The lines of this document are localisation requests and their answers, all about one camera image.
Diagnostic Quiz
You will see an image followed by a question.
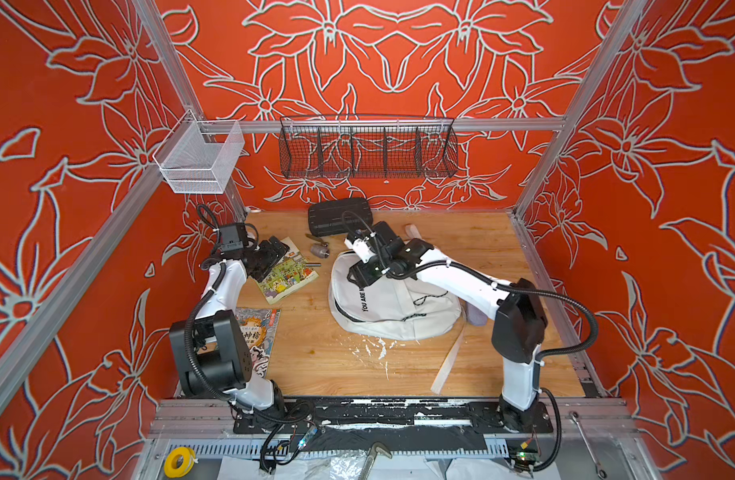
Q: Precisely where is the steel wrench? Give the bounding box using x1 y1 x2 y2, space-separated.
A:
571 411 609 479

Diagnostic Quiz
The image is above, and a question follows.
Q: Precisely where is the black wire wall basket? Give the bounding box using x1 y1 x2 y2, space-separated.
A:
278 114 459 180

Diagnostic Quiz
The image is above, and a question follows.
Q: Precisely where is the green history comic book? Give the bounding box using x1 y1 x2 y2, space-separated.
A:
258 237 318 305

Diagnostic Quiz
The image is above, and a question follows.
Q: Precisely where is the small green circuit board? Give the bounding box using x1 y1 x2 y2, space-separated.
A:
509 447 541 474

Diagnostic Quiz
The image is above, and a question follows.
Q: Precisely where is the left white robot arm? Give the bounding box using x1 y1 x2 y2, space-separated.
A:
168 204 289 422

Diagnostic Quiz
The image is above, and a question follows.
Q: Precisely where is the purple glasses case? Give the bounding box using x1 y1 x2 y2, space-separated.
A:
467 304 489 327

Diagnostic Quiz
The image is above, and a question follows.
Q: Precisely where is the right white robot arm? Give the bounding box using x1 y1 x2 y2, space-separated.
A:
340 211 599 432

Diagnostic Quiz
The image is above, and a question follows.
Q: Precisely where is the white wire mesh basket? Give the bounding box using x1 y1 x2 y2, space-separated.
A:
153 109 245 194

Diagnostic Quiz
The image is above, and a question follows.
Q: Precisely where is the yellow tape roll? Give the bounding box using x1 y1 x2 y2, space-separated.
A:
162 446 198 479

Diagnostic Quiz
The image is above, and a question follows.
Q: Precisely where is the metal pipe elbow fitting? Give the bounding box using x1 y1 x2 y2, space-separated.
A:
310 242 330 259

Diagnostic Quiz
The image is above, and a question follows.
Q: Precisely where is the black plastic case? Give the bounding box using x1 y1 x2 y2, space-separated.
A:
307 197 373 237

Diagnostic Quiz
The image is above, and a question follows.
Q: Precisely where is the red cartoon story book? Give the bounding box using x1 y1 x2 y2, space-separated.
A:
234 307 281 378

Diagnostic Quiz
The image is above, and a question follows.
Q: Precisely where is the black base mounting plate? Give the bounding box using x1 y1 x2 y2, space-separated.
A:
229 396 555 436

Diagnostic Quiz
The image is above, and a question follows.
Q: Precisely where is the white student backpack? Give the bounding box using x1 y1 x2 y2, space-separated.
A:
327 223 471 396

